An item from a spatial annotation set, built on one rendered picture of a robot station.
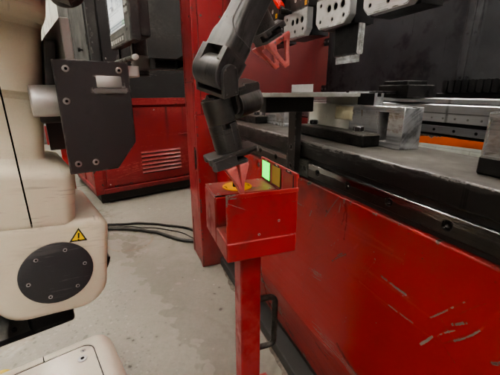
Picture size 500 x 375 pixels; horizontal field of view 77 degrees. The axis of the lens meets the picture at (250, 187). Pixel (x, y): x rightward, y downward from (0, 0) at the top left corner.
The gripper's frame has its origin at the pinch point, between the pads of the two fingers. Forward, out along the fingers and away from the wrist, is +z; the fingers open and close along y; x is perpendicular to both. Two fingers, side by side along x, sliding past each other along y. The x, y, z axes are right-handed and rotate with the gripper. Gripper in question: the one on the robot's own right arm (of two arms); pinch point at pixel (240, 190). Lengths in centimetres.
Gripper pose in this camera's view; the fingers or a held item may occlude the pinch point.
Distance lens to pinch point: 66.5
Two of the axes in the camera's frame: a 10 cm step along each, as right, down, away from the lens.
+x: -3.5, -2.6, 9.0
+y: 9.1, -3.4, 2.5
